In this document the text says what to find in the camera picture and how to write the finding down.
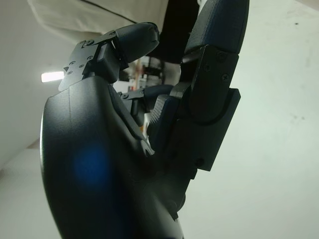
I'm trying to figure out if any bright ceiling light panel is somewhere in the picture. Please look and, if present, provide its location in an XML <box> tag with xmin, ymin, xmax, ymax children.
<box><xmin>40</xmin><ymin>71</ymin><xmax>64</xmax><ymax>83</ymax></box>

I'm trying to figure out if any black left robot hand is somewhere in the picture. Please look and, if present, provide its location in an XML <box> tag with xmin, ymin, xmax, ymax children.
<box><xmin>39</xmin><ymin>0</ymin><xmax>250</xmax><ymax>239</ymax></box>

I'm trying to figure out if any person in cream shirt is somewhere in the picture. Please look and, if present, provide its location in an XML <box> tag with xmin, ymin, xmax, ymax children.
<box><xmin>26</xmin><ymin>0</ymin><xmax>207</xmax><ymax>66</ymax></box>

